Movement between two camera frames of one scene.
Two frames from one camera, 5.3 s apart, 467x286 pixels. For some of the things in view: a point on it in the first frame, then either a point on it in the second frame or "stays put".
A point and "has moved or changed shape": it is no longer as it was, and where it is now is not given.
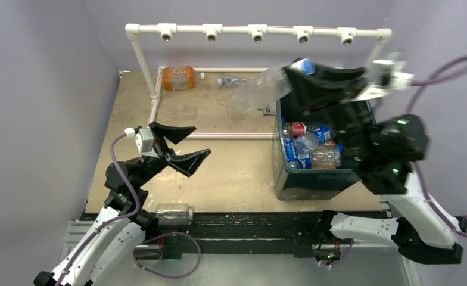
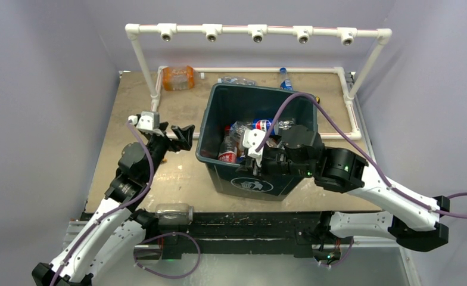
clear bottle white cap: (267, 86) -> (236, 130)
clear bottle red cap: (295, 128) has moved or changed shape
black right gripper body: (351, 127) -> (274, 161)
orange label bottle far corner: (176, 78) stays put
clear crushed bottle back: (231, 81) stays put
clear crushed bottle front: (174, 213) stays put
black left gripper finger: (188, 163) -> (184, 137)
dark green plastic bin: (297, 185) -> (225, 111)
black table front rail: (301, 229) stays put
